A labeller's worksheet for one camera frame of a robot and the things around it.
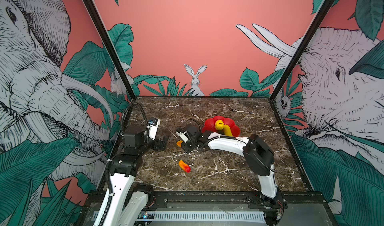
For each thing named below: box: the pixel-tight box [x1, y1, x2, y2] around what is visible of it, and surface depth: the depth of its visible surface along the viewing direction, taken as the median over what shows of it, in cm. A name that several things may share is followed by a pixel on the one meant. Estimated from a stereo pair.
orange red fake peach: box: [178, 160, 191, 173], surface depth 85 cm
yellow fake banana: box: [223, 124, 233, 137], surface depth 99 cm
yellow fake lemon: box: [214, 119, 224, 131], surface depth 100 cm
